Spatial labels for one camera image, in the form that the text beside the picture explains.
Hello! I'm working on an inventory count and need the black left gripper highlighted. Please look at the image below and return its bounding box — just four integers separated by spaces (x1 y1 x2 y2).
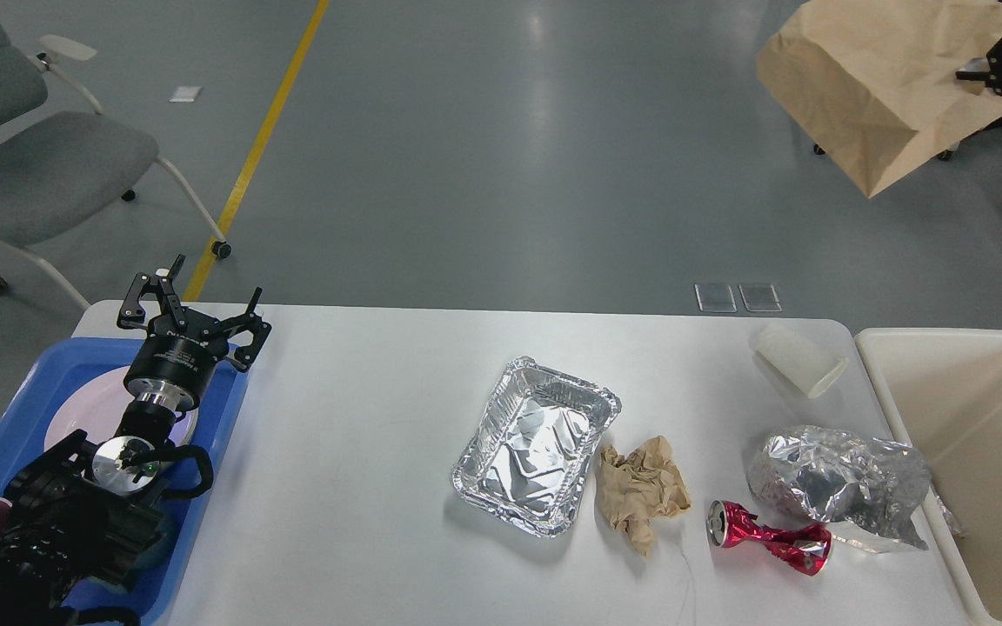
116 255 273 413

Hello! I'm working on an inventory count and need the pink plate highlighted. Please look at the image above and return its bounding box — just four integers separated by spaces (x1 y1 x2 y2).
25 366 206 494

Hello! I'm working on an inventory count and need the brown paper bag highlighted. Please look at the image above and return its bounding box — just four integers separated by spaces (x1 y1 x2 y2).
756 1 1002 197

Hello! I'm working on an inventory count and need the aluminium foil tray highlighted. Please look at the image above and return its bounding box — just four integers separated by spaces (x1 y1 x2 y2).
451 356 623 538

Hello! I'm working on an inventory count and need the foil and plastic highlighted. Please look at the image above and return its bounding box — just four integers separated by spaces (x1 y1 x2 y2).
746 424 934 554

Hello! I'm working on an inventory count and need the brown paper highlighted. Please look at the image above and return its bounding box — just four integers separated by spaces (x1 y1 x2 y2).
597 435 692 558

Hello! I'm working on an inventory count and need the crushed red can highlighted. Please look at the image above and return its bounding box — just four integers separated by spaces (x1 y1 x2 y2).
706 500 832 577

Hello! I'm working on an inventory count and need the dark green mug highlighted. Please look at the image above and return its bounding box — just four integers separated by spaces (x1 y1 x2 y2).
92 504 178 593

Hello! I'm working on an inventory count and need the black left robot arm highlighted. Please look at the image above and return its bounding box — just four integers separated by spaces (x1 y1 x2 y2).
0 255 273 625

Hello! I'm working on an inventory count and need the white paper scrap on floor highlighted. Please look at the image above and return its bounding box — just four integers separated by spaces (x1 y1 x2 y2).
170 84 203 103

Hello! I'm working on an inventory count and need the grey office chair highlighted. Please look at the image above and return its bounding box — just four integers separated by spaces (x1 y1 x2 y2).
0 23 205 308

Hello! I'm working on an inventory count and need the beige plastic bin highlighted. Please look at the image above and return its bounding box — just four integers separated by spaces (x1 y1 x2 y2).
856 328 1002 625

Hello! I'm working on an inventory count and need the clear floor socket cover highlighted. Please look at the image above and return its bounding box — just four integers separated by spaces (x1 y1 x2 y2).
693 283 738 314
738 283 784 314

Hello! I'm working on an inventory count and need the white foam container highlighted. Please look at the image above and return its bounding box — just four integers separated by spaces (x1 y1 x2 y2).
755 323 850 399

